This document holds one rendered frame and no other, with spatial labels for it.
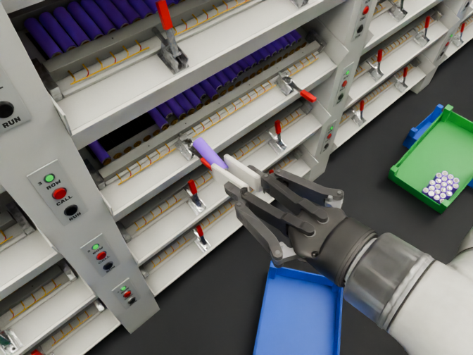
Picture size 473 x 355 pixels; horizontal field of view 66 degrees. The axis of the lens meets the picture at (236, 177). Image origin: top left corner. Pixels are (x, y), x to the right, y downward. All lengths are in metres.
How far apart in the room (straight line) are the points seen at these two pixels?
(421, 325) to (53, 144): 0.44
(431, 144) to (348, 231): 1.04
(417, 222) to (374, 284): 0.91
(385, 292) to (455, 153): 1.08
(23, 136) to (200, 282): 0.73
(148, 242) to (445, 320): 0.60
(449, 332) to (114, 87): 0.47
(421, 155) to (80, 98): 1.14
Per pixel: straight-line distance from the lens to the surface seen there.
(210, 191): 0.87
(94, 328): 0.99
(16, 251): 0.66
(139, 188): 0.66
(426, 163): 1.40
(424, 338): 0.39
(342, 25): 0.89
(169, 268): 1.00
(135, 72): 0.55
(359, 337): 1.09
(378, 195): 1.31
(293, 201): 0.47
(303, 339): 1.05
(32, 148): 0.49
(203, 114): 0.71
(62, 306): 0.82
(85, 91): 0.54
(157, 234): 0.83
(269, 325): 1.05
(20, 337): 0.83
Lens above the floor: 1.01
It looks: 53 degrees down
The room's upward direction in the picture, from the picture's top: straight up
